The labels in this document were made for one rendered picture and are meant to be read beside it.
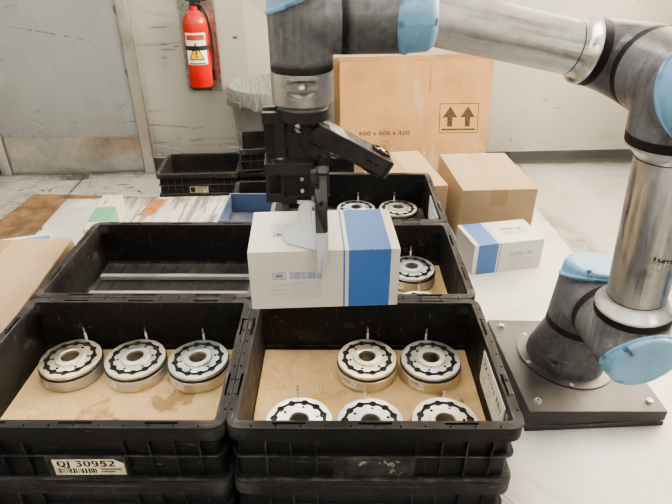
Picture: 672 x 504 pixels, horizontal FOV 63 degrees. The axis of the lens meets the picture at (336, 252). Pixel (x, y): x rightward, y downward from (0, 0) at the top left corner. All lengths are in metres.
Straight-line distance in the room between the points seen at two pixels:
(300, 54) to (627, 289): 0.60
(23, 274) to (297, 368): 0.60
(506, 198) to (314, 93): 1.08
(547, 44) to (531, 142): 3.55
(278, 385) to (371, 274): 0.31
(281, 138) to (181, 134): 3.44
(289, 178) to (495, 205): 1.05
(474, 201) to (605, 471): 0.84
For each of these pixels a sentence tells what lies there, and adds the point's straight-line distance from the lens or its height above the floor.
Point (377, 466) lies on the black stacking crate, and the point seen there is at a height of 0.85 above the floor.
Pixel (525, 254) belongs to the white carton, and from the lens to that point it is 1.56.
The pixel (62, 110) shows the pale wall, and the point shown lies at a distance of 4.28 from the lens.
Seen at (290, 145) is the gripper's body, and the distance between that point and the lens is 0.71.
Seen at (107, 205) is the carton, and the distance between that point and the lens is 1.86.
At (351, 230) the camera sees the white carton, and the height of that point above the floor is 1.14.
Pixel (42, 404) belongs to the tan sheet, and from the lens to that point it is 1.04.
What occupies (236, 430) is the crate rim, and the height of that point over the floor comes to 0.93.
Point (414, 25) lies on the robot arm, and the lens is 0.66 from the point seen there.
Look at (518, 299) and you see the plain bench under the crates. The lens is 1.46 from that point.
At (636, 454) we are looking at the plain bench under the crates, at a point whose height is 0.70.
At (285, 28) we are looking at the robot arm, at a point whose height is 1.40.
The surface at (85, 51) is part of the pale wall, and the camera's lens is 4.12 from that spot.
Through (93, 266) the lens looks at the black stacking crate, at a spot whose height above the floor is 0.86.
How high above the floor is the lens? 1.49
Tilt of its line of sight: 30 degrees down
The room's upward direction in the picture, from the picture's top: straight up
